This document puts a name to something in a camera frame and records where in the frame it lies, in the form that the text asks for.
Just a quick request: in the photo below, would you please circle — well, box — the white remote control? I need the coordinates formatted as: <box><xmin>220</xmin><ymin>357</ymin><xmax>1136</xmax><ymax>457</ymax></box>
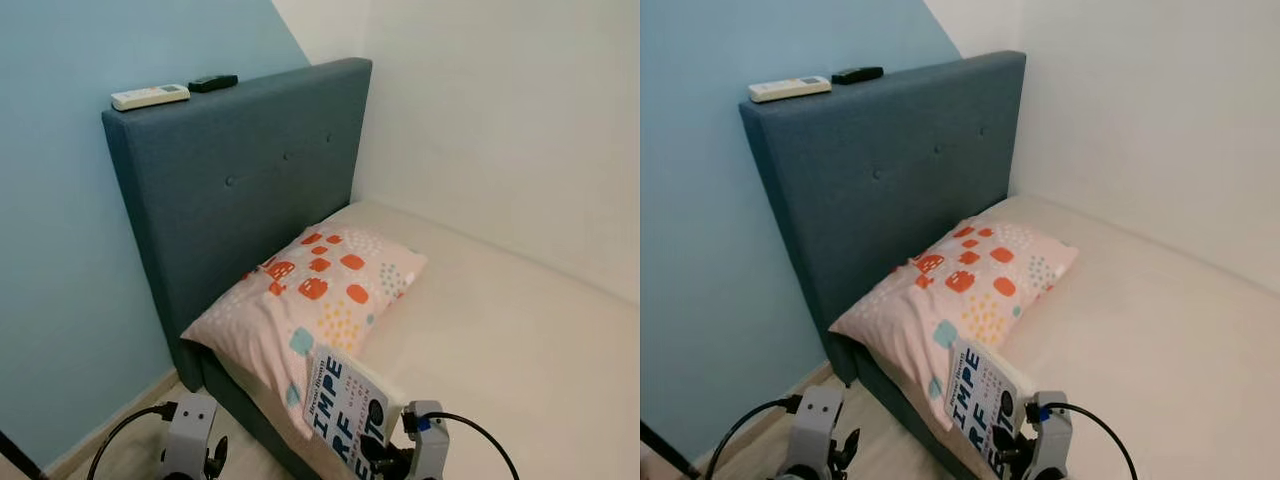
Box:
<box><xmin>110</xmin><ymin>84</ymin><xmax>191</xmax><ymax>112</ymax></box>
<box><xmin>748</xmin><ymin>76</ymin><xmax>833</xmax><ymax>104</ymax></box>

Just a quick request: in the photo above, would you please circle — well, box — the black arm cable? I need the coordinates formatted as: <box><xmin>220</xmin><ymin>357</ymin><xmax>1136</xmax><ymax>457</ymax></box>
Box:
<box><xmin>425</xmin><ymin>412</ymin><xmax>521</xmax><ymax>480</ymax></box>
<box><xmin>1045</xmin><ymin>402</ymin><xmax>1139</xmax><ymax>480</ymax></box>
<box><xmin>87</xmin><ymin>402</ymin><xmax>179</xmax><ymax>480</ymax></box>
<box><xmin>705</xmin><ymin>395</ymin><xmax>806</xmax><ymax>480</ymax></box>

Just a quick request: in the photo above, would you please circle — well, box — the white book with blue letters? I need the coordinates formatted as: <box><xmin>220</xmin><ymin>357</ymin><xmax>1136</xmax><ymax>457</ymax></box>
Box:
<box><xmin>943</xmin><ymin>338</ymin><xmax>1041</xmax><ymax>480</ymax></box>
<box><xmin>300</xmin><ymin>345</ymin><xmax>396</xmax><ymax>480</ymax></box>

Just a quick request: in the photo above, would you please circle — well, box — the teal upholstered headboard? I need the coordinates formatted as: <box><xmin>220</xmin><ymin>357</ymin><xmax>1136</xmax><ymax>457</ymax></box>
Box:
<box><xmin>738</xmin><ymin>50</ymin><xmax>1028</xmax><ymax>386</ymax></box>
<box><xmin>100</xmin><ymin>57</ymin><xmax>373</xmax><ymax>391</ymax></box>

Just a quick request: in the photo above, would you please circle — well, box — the mattress with beige sheet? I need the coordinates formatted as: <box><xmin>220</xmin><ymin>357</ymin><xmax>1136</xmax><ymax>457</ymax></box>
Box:
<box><xmin>215</xmin><ymin>200</ymin><xmax>641</xmax><ymax>480</ymax></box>
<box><xmin>860</xmin><ymin>195</ymin><xmax>1280</xmax><ymax>480</ymax></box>

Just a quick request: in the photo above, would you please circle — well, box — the pink pillow with orange spots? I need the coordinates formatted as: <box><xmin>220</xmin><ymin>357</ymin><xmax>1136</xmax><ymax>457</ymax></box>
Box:
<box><xmin>828</xmin><ymin>216</ymin><xmax>1081</xmax><ymax>431</ymax></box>
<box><xmin>180</xmin><ymin>222</ymin><xmax>429</xmax><ymax>441</ymax></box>

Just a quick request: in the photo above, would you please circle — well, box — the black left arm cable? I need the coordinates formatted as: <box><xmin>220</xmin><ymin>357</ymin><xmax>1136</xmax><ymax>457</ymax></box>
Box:
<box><xmin>705</xmin><ymin>395</ymin><xmax>806</xmax><ymax>480</ymax></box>
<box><xmin>87</xmin><ymin>402</ymin><xmax>179</xmax><ymax>480</ymax></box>

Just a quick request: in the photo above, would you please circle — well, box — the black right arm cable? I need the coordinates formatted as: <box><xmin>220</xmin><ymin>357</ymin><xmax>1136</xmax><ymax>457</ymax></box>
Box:
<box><xmin>425</xmin><ymin>412</ymin><xmax>521</xmax><ymax>480</ymax></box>
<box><xmin>1045</xmin><ymin>402</ymin><xmax>1139</xmax><ymax>480</ymax></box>

